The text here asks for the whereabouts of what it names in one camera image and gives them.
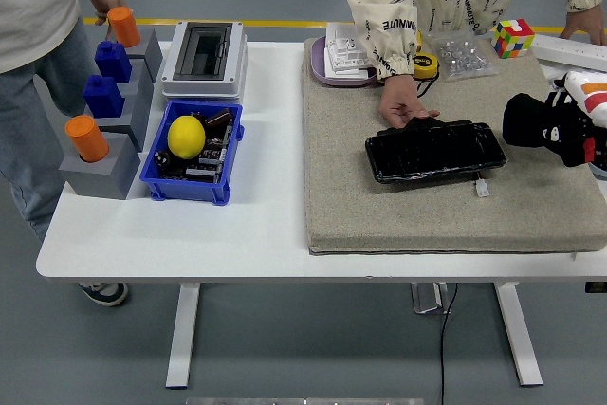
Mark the person's right hand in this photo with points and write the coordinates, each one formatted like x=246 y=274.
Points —
x=400 y=106

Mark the white switch plates stack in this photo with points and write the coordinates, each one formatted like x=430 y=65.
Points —
x=343 y=51

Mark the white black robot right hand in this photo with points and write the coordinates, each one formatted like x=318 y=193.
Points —
x=593 y=97

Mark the yellow lemon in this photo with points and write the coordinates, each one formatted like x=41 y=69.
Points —
x=186 y=137

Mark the yellow tape measure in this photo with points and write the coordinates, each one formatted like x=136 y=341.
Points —
x=427 y=64

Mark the blue plastic bin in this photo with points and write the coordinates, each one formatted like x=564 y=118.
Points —
x=189 y=189

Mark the clear bag of screws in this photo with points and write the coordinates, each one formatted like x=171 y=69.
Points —
x=462 y=56

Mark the multicolour puzzle cube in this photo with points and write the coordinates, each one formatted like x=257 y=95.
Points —
x=512 y=40

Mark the grey holder block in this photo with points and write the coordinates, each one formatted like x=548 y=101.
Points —
x=99 y=179
x=152 y=51
x=141 y=80
x=137 y=123

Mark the metal bracket under table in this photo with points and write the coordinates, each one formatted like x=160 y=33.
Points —
x=427 y=298

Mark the white grey electrical enclosure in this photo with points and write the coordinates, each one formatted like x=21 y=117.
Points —
x=168 y=78

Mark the person's right forearm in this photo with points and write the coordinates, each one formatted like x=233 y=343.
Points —
x=386 y=40

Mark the blue bottle-shaped block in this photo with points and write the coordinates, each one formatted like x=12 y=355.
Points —
x=103 y=97
x=113 y=61

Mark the white power strip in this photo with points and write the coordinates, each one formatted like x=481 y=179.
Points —
x=569 y=51

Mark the black round capacitor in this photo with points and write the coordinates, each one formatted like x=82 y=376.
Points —
x=162 y=159

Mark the dark white sneaker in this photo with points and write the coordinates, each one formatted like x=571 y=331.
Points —
x=106 y=293

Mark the purple tray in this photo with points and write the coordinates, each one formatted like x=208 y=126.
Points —
x=318 y=66

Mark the brown cylindrical capacitor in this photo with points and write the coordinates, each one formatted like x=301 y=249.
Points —
x=219 y=118

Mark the black table control panel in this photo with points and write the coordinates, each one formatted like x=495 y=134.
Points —
x=597 y=288

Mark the dark circuit board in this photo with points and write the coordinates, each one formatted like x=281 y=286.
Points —
x=213 y=158

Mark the clear plastic parts bags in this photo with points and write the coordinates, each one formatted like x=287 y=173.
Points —
x=555 y=75

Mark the white table leg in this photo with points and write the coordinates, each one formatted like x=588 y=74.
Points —
x=519 y=334
x=182 y=334

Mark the black rag with bear face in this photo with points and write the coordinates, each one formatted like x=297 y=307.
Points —
x=526 y=123

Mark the black glossy panel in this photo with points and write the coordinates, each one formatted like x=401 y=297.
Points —
x=431 y=153

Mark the orange cylinder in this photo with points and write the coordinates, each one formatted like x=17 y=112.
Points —
x=87 y=139
x=124 y=28

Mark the grey-brown mat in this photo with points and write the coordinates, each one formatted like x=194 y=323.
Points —
x=403 y=220

